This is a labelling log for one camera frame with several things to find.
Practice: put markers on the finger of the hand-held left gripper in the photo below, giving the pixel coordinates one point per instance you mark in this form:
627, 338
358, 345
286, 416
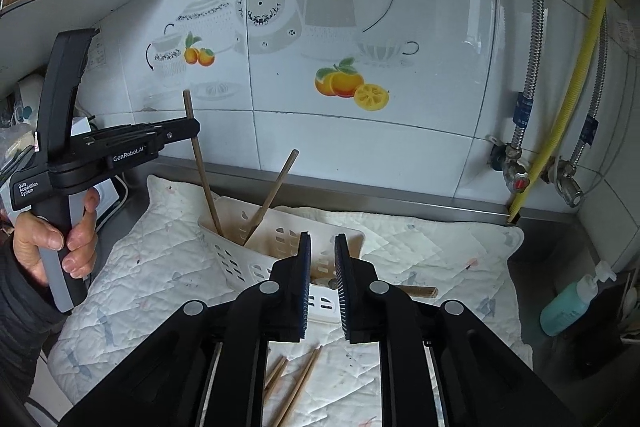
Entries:
176, 133

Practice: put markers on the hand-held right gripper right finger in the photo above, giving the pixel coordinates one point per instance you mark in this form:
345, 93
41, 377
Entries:
342, 292

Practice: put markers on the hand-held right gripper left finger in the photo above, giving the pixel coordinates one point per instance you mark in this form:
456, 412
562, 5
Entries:
304, 292

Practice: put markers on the wooden chopstick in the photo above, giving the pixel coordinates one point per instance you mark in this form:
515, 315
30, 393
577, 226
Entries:
306, 379
272, 192
420, 292
297, 382
202, 177
276, 372

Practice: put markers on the white plastic utensil basket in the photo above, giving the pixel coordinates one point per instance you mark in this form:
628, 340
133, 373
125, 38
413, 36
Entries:
240, 252

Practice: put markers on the person's left forearm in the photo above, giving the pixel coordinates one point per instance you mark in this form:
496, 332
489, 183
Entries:
20, 322

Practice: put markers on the person's left hand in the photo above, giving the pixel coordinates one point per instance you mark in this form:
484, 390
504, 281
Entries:
82, 247

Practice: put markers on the clear plastic bag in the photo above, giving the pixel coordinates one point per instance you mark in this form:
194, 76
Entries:
15, 152

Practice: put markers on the white quilted mat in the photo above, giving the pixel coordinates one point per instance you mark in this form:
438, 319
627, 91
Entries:
150, 267

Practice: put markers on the green soap pump bottle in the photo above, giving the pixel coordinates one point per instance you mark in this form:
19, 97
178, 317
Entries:
565, 307

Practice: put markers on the plain metal valve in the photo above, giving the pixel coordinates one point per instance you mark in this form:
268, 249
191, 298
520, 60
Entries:
567, 182

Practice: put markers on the white wall socket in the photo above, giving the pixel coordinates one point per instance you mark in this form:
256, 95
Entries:
99, 52

